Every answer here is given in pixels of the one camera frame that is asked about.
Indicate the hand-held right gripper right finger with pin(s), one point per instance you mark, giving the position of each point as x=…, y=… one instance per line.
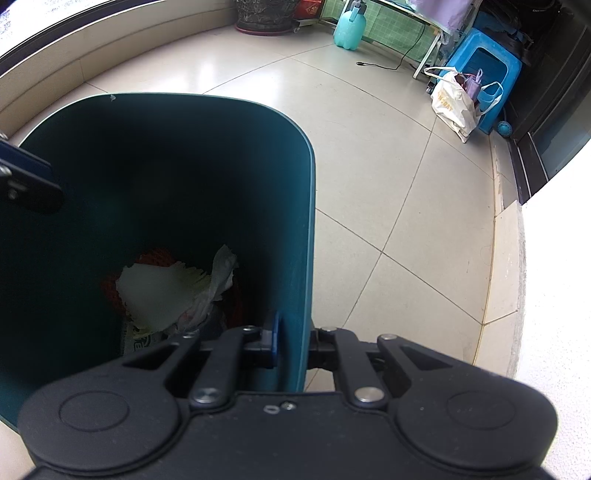
x=321, y=350

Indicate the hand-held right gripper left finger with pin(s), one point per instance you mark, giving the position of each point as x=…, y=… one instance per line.
x=275, y=341

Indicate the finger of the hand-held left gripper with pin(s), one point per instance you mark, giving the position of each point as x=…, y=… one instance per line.
x=25, y=168

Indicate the stained white tissue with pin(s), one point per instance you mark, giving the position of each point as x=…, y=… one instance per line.
x=221, y=277

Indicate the napa cabbage leaf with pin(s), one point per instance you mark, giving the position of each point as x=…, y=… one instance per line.
x=157, y=295

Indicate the teal plastic trash bin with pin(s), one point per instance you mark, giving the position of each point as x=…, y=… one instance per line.
x=184, y=175

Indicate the pale printed wrapper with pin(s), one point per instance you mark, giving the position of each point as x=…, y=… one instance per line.
x=141, y=341

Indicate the white tote bag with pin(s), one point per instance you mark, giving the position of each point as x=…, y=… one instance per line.
x=450, y=108

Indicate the dark flower pot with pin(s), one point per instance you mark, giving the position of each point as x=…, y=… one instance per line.
x=265, y=14

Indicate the small blue ball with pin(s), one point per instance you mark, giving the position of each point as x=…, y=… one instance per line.
x=504, y=129

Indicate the purple item in bag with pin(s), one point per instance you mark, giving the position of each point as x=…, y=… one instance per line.
x=473, y=85

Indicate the teal spray bottle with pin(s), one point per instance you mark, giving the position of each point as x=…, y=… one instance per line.
x=350, y=30

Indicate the red box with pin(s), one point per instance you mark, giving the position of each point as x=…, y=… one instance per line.
x=308, y=8

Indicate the blue plastic stool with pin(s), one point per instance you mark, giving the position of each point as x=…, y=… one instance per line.
x=501, y=64

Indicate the purple cloth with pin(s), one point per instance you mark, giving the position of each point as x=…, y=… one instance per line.
x=438, y=9

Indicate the black bag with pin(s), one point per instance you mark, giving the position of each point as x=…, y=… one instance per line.
x=517, y=27

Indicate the white metal table frame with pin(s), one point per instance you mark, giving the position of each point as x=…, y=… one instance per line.
x=431, y=50

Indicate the dark sliding door frame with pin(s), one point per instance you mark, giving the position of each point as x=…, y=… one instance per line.
x=549, y=115

